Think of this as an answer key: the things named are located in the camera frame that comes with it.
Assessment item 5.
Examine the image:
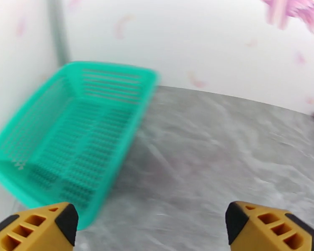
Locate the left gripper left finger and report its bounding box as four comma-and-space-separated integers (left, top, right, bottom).
0, 202, 79, 251

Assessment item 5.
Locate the teal plastic mesh basket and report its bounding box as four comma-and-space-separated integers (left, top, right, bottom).
0, 60, 162, 231

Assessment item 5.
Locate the aluminium corner post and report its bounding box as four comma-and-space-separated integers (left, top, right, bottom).
47, 0, 72, 67

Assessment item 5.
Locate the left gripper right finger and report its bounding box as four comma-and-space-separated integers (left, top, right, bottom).
225, 201, 314, 251

